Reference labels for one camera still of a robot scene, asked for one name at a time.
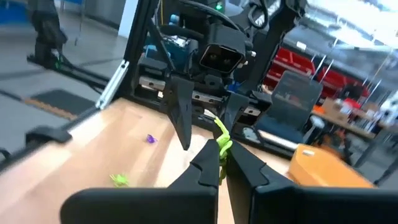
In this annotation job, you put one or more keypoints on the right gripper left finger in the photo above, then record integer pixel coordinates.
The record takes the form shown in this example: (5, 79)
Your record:
(208, 168)

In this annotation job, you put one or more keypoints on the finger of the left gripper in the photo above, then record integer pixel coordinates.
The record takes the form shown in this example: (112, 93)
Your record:
(237, 107)
(183, 112)

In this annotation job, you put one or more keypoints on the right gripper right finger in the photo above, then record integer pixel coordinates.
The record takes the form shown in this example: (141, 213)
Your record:
(245, 177)

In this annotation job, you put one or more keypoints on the green plastic spider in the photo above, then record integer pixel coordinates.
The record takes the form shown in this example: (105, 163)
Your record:
(224, 143)
(119, 180)

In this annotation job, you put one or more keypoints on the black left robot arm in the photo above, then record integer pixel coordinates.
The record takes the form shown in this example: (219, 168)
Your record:
(192, 15)

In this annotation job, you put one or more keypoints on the purple plastic witch hat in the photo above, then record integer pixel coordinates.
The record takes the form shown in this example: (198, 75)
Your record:
(151, 138)

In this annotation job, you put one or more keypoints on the blue equipment box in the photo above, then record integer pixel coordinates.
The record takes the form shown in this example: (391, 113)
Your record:
(182, 54)

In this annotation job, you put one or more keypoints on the blue office chair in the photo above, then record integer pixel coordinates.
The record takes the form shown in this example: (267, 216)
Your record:
(295, 99)

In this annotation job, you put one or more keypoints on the red storage bin rack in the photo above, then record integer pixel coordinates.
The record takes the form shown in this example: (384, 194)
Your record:
(292, 60)

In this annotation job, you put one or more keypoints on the yellow plastic bin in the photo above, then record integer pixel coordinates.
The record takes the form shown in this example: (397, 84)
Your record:
(323, 169)

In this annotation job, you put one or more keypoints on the cluttered wooden table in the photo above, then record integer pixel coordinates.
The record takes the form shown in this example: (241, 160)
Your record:
(348, 124)

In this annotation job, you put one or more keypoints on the hazard striped floor mat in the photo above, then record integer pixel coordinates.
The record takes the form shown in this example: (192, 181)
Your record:
(59, 102)

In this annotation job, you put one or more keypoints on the person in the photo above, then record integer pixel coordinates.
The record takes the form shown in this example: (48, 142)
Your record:
(46, 28)

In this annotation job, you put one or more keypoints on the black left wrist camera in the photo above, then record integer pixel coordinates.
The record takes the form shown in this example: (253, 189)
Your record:
(222, 56)

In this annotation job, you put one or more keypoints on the silver metal bracket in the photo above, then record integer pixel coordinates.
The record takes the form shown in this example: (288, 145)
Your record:
(113, 82)

